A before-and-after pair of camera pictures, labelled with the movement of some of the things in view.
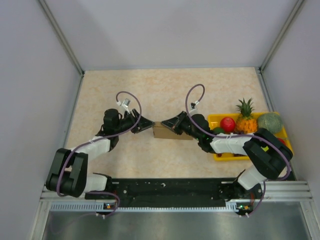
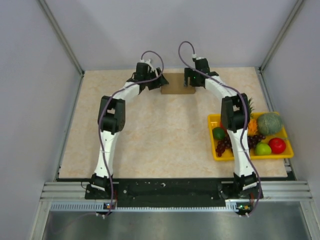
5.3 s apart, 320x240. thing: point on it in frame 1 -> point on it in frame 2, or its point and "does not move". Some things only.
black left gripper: (141, 124) -> (160, 80)
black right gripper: (173, 123) -> (188, 73)
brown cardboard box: (161, 131) -> (176, 84)
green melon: (271, 121) does not move
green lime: (218, 130) does not move
